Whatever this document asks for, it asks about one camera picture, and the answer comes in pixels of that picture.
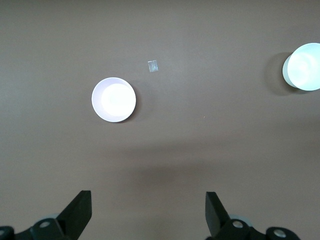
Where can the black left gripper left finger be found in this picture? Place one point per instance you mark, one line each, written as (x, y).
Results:
(77, 210)

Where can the white bowl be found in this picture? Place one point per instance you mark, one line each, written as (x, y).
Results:
(302, 67)

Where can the brown table cover sheet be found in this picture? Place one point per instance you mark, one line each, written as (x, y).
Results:
(200, 125)

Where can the pink bowl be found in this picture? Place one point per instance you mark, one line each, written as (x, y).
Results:
(113, 100)

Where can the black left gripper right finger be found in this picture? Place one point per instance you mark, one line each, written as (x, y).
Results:
(215, 215)

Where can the clear tape piece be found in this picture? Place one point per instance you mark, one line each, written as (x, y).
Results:
(152, 66)

